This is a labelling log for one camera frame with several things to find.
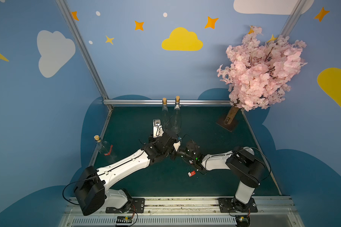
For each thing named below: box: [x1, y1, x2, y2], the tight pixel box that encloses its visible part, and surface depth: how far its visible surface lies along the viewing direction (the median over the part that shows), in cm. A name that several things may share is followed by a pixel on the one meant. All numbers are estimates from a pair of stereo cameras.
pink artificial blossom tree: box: [215, 26, 308, 132], surface depth 72 cm
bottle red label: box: [187, 170, 197, 178], surface depth 86 cm
